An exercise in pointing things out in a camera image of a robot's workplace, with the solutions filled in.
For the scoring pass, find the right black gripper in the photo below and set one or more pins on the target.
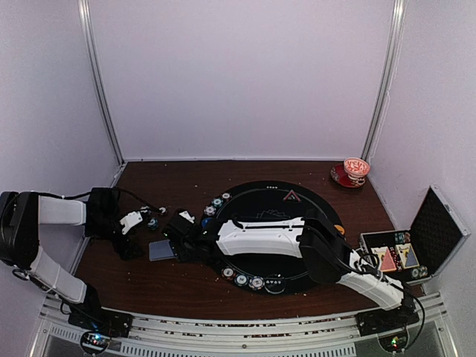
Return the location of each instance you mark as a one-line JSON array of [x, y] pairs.
[[182, 256]]

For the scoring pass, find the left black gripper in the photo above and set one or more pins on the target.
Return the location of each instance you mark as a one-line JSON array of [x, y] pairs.
[[126, 253]]

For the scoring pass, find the blue-backed playing card deck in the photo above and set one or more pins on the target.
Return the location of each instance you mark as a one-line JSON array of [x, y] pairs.
[[160, 250]]

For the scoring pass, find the single white blue poker chip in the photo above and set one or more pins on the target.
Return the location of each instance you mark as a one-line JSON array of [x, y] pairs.
[[209, 210]]

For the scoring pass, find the single green blue poker chip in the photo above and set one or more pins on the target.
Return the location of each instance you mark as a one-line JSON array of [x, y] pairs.
[[217, 202]]

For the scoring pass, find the single brown 100 poker chip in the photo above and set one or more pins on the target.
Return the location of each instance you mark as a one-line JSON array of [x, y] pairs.
[[226, 196]]

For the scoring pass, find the clear round dealer button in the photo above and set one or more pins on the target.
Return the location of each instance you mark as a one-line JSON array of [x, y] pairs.
[[275, 284]]

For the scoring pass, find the red black triangular all-in marker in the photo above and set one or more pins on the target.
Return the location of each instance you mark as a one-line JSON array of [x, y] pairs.
[[291, 196]]

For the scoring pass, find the orange big blind button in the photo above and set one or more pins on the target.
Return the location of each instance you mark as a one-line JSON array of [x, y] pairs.
[[340, 229]]

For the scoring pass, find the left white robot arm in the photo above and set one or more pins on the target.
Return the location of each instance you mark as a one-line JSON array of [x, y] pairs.
[[32, 222]]

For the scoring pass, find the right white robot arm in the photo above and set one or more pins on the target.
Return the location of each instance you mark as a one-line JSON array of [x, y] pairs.
[[285, 256]]

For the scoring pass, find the round black poker mat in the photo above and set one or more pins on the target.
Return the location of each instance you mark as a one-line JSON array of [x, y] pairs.
[[263, 200]]

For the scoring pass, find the red floral saucer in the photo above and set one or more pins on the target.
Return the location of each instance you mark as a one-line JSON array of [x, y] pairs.
[[339, 176]]

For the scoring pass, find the red white patterned tea bowl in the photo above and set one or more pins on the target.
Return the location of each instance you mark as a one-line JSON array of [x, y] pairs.
[[356, 168]]

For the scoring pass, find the red card deck in case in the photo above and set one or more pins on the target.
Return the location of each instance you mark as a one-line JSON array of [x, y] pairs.
[[386, 262]]

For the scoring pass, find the aluminium poker chip case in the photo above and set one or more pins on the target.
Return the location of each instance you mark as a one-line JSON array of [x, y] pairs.
[[436, 234]]

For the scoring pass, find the poker chips in case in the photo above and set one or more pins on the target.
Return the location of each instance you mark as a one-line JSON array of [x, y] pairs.
[[419, 272]]

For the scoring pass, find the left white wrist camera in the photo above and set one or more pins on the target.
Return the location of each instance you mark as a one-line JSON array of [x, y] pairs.
[[130, 220]]

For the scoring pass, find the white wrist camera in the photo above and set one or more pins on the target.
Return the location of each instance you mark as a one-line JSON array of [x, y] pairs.
[[185, 216], [130, 220]]

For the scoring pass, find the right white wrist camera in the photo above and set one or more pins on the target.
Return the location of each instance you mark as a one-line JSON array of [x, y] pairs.
[[185, 216]]

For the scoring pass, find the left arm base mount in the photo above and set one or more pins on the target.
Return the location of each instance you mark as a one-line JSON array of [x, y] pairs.
[[101, 327]]

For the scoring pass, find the front aluminium rail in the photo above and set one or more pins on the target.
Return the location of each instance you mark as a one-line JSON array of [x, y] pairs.
[[327, 335]]

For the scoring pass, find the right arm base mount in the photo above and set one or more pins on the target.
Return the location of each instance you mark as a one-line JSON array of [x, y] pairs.
[[391, 327]]

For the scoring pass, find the left aluminium frame post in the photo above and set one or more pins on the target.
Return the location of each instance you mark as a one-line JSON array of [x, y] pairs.
[[99, 88]]

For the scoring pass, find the aluminium frame post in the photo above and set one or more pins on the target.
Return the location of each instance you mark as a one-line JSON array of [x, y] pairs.
[[388, 71], [99, 88]]

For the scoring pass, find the right aluminium frame post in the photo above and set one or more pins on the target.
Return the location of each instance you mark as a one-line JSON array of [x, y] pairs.
[[388, 71]]

